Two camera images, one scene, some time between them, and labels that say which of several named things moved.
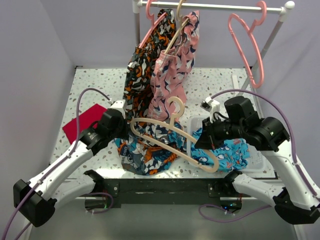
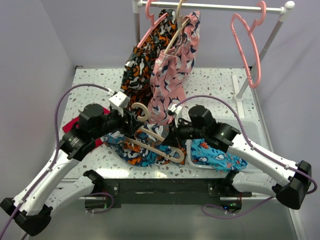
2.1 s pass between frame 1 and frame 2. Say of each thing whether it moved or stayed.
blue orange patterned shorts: moved
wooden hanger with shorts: stayed
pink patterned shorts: stayed
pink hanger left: stayed
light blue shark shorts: stayed
